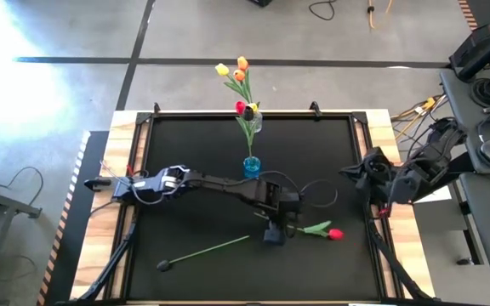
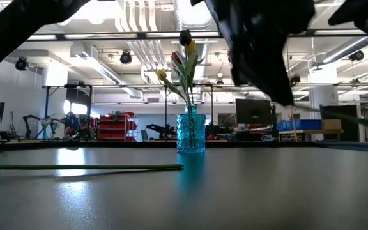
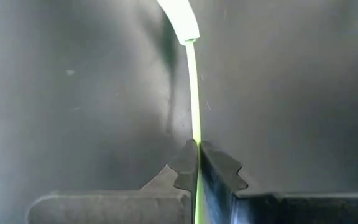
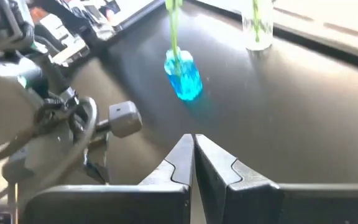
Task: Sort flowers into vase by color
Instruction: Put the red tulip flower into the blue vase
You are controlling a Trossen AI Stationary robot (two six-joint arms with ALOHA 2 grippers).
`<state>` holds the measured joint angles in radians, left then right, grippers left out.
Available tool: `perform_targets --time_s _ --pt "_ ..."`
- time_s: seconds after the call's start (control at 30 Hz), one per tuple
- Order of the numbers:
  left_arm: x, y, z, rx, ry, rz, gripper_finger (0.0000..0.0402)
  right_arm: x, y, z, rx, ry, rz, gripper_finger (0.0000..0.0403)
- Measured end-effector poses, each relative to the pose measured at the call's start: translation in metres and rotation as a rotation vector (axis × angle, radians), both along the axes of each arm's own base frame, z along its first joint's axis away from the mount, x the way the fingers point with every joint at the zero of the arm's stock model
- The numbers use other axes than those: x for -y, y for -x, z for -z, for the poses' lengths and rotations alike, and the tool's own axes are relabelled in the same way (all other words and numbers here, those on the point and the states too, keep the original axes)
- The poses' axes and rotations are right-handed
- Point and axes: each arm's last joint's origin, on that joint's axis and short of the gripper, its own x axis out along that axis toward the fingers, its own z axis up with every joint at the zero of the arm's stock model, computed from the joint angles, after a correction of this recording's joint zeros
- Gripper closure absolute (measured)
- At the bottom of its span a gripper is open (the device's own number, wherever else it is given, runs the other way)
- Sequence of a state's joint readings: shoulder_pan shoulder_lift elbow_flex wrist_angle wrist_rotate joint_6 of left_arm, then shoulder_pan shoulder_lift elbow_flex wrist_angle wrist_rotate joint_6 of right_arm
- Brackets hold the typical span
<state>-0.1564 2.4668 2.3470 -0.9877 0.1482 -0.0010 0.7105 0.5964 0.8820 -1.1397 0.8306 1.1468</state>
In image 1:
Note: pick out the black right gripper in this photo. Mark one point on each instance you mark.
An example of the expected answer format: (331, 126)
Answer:
(377, 170)

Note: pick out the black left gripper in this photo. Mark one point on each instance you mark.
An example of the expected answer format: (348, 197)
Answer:
(283, 204)

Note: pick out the red artificial tulip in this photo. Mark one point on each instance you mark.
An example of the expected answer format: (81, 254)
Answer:
(239, 107)
(335, 234)

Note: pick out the yellow artificial tulip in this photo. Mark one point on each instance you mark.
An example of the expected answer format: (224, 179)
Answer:
(222, 69)
(254, 106)

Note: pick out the orange artificial tulip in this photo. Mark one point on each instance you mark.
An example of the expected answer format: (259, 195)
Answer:
(243, 63)
(239, 75)

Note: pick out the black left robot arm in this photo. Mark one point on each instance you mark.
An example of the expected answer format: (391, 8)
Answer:
(228, 187)

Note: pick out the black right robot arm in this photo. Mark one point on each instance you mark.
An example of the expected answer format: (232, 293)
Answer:
(423, 170)

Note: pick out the blue textured glass vase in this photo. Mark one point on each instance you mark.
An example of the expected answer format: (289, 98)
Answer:
(252, 166)

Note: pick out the clear glass vase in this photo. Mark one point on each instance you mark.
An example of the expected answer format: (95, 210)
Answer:
(257, 124)

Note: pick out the black table clamp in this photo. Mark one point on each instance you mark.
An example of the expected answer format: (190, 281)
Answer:
(315, 108)
(157, 107)

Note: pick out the white paper sheet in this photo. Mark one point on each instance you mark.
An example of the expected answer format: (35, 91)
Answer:
(438, 195)

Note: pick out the black support bar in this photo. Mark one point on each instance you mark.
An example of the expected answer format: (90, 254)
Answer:
(466, 160)

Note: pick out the grey side desk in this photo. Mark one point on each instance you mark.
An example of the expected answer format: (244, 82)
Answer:
(483, 221)
(462, 110)

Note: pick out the black caster wheel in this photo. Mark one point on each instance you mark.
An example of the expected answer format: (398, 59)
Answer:
(466, 261)

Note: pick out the thick black bar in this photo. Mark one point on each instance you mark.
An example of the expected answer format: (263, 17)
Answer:
(487, 56)

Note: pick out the black red case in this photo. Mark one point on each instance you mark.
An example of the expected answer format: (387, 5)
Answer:
(474, 38)

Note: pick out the black diagonal frame strut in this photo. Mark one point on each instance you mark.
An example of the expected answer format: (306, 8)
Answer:
(112, 263)
(397, 263)

